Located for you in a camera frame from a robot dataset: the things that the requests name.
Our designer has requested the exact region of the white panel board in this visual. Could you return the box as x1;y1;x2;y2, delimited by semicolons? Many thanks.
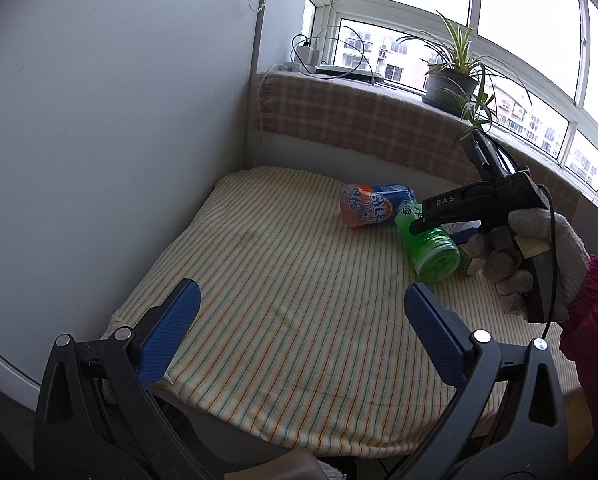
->
0;0;256;407

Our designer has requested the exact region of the potted spider plant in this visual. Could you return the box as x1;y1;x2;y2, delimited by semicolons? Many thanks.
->
397;16;527;133

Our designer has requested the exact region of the white charger with cables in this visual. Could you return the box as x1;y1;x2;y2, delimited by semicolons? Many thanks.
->
289;24;381;86

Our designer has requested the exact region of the clear bottle cup green label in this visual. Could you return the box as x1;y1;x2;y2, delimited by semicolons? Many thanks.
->
442;220;482;246

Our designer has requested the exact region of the green tea bottle cup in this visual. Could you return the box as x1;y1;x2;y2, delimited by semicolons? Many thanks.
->
395;200;461;283

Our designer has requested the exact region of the orange blue Arctic Ocean cup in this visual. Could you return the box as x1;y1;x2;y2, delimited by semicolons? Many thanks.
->
339;184;416;228

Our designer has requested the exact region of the white window frame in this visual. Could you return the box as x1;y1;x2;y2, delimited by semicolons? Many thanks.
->
303;0;598;200

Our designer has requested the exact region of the white-gloved right hand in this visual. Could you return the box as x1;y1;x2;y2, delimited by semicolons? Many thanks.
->
468;208;592;321

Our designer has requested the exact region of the striped table cloth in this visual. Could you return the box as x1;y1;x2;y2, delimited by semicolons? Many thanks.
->
100;166;582;460

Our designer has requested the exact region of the checkered sill cloth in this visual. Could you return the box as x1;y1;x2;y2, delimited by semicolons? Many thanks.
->
251;69;584;221

